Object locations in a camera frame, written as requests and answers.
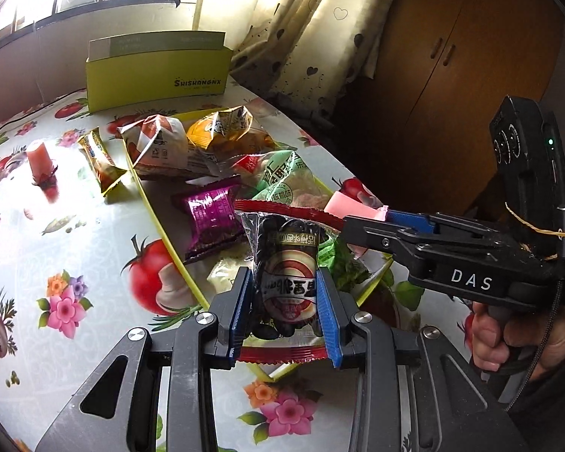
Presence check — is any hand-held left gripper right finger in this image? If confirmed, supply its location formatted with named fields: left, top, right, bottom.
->
left=315, top=267, right=530, bottom=452

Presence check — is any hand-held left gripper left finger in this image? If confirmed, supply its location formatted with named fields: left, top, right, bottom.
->
left=35, top=266, right=255, bottom=452

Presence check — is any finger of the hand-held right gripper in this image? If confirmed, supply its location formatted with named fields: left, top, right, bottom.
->
left=386, top=208, right=505, bottom=241
left=343, top=215, right=530, bottom=270

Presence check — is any dark green snack packet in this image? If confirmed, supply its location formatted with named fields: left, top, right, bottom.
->
left=318, top=235, right=392, bottom=293

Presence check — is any pale yellow snack packet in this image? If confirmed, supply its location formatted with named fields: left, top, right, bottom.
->
left=207, top=257, right=246, bottom=298

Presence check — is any pink snack packet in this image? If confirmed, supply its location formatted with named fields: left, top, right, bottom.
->
left=324, top=191, right=389, bottom=222

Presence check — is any yellow tray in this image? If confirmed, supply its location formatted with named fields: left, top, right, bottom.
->
left=122, top=106, right=397, bottom=383

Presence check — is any black red-edged snack packet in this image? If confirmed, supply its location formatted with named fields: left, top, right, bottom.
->
left=234, top=199, right=347, bottom=366

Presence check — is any purple snack packet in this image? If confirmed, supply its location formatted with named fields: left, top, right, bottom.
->
left=171, top=175, right=248, bottom=265

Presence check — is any clear green-printed snack bag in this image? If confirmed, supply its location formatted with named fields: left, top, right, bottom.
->
left=235, top=150, right=335, bottom=214

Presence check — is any yellow snack bag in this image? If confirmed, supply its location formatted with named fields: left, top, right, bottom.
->
left=187, top=105, right=275, bottom=163

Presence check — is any white and orange snack bag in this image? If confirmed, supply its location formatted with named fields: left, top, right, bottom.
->
left=117, top=114, right=217, bottom=181

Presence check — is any person's right forearm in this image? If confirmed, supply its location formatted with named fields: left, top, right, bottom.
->
left=504, top=367, right=565, bottom=440

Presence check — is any person's right hand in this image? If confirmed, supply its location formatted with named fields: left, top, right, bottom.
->
left=464, top=299, right=565, bottom=382

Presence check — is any brown wooden wardrobe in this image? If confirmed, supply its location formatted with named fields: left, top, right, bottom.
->
left=330, top=0, right=565, bottom=228

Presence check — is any gold snack bar packet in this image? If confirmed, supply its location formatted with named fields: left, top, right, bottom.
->
left=78, top=127, right=129, bottom=197

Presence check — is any cream heart-print curtain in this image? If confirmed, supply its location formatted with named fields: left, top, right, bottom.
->
left=193, top=0, right=406, bottom=119

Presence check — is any red sausage stick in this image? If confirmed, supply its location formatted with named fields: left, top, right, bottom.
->
left=27, top=140, right=61, bottom=204

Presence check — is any yellow-green cardboard box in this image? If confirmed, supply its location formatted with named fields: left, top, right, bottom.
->
left=85, top=31, right=232, bottom=113

